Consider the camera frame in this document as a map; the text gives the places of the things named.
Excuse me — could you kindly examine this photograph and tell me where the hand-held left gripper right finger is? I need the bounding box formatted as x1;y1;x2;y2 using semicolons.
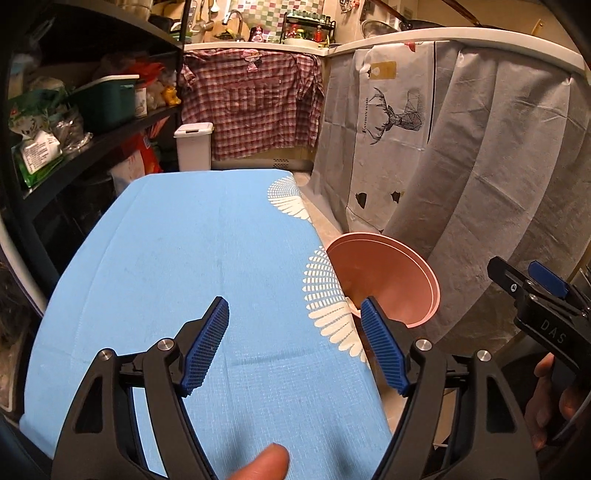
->
360;296;541;480

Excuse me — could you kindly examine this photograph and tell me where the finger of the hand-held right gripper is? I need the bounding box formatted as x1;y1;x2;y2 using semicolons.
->
487;256;539;301
529;261;591;319

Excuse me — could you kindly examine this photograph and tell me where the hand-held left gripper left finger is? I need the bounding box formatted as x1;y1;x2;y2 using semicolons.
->
50;295;230;480

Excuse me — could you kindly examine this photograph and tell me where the pink plastic bin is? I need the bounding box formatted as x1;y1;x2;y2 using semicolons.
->
325;233;441;329

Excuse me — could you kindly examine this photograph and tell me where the person's right hand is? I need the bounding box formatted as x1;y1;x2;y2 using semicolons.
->
524;353;585;452

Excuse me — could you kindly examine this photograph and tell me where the person's left hand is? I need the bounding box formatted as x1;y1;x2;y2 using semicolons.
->
228;442;291;480

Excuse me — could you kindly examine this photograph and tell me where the blue printed tablecloth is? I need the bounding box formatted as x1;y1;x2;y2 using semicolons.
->
19;170;393;480

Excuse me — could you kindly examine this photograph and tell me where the grey curtain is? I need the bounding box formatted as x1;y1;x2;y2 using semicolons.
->
307;39;585;342

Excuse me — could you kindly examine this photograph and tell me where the white plastic bag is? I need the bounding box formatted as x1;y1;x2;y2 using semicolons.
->
110;152;153;197

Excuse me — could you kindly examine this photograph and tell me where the white pedal bin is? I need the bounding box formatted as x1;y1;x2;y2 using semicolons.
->
174;122;214;172

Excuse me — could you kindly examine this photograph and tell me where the orange plastic bag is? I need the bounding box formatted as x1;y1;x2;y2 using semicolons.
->
134;134;162;174

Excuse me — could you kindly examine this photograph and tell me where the white kitchen counter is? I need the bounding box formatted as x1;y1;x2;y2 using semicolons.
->
184;25;587;72

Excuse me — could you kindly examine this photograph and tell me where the plaid shirt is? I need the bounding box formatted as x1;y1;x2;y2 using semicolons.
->
179;48;325;161

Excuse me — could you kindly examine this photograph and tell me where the green white food packet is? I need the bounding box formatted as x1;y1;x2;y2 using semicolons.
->
11;131;63;188
9;88;70;139

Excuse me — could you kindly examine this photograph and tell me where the green plastic box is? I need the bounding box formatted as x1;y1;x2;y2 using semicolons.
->
69;75;139;134

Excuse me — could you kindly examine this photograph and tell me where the metal strainer bowl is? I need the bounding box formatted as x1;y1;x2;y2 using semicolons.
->
360;18;400;38

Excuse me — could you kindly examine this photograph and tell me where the red packet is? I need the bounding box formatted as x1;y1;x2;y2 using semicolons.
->
127;62;164;84

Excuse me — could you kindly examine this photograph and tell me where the black spice rack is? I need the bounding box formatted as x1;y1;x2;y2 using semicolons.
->
283;11;337;44

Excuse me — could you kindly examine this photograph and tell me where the metal faucet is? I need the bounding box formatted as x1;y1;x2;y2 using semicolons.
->
222;9;245;40

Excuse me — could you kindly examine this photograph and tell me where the black shelf rack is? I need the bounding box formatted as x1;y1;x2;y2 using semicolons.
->
0;0;192;301

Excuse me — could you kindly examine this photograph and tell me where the wooden handled pan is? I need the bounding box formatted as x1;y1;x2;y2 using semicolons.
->
369;0;485;31

